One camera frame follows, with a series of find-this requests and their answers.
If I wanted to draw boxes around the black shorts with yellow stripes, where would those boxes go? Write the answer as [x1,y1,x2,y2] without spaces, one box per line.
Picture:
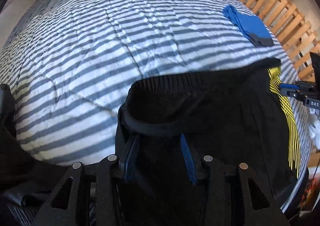
[116,58,299,204]

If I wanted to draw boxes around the white gloved hand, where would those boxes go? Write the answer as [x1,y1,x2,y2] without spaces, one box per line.
[308,108,320,150]

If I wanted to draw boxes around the folded blue shirt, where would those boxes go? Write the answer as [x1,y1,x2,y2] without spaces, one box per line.
[222,5,274,47]

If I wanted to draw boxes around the striped blue white duvet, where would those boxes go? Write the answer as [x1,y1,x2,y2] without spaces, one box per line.
[0,0,313,226]

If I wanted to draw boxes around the wooden slat bed divider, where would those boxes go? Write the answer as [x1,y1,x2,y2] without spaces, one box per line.
[240,0,319,82]

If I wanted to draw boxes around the grey dark clothes pile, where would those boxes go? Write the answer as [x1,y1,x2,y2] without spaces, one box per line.
[1,83,16,138]

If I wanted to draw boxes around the black mounted camera box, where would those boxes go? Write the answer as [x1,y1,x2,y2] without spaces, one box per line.
[310,52,320,87]

